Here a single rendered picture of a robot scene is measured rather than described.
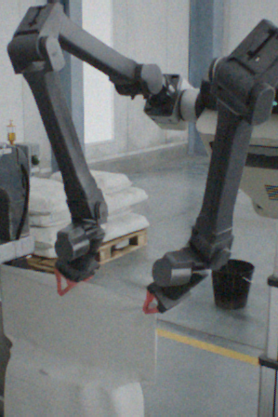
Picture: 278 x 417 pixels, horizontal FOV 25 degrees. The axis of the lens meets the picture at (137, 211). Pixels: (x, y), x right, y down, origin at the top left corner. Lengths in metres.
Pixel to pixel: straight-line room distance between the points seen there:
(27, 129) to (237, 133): 6.41
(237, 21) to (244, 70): 9.17
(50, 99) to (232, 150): 0.42
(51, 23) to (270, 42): 0.48
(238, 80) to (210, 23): 9.13
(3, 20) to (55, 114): 5.87
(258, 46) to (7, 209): 0.97
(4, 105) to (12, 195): 5.41
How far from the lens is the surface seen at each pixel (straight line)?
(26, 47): 1.28
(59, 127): 1.32
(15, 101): 7.25
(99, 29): 8.35
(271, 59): 1.00
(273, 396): 1.98
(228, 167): 1.10
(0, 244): 1.76
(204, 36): 10.18
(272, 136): 1.52
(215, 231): 1.21
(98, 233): 1.43
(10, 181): 1.74
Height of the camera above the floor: 1.57
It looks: 14 degrees down
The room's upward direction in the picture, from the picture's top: straight up
